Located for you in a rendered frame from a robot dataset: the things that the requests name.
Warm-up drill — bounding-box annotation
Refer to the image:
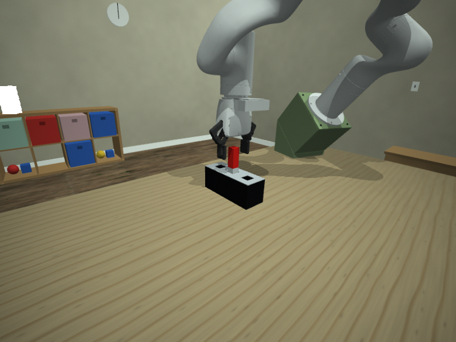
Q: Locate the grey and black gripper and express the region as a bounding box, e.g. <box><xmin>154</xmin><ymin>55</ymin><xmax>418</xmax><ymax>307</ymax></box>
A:
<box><xmin>209</xmin><ymin>97</ymin><xmax>256</xmax><ymax>160</ymax></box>

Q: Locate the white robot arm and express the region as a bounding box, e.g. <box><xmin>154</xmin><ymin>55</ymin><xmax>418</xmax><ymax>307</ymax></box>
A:
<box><xmin>197</xmin><ymin>0</ymin><xmax>433</xmax><ymax>126</ymax></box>

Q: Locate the red square pin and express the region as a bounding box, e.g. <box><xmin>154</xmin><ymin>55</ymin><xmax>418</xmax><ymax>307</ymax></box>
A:
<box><xmin>228</xmin><ymin>146</ymin><xmax>239</xmax><ymax>174</ymax></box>

